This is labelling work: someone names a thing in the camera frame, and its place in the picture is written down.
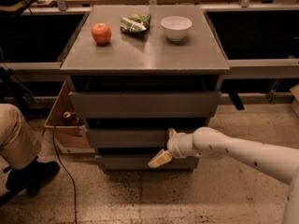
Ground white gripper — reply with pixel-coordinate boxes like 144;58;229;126
148;128;195;168

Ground white bowl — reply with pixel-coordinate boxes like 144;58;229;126
161;16;192;41

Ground red apple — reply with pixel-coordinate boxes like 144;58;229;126
92;23;111;45

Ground grey drawer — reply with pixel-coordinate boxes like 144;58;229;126
95;155;199;171
84;127;209;149
69;91;221;119

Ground grey drawer cabinet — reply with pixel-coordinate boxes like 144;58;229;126
57;5;231;174

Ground grey bottom drawer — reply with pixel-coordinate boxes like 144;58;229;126
95;155;199;171

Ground wooden box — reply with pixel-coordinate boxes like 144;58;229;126
44;81;92;153

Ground person leg beige trousers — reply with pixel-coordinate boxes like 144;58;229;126
0;104;41;170

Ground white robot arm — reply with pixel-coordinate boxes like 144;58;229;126
148;127;299;224

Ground red soda can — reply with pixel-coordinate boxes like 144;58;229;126
63;111;77;126

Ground black chair base wheel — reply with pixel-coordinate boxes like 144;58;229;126
0;165;41;207

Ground black shoe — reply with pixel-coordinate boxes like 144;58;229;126
6;160;60;191

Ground green chip bag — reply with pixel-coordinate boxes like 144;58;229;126
121;14;151;34

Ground grey top drawer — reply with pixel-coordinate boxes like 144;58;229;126
69;91;221;119

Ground black floor cable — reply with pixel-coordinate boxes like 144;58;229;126
51;123;78;224

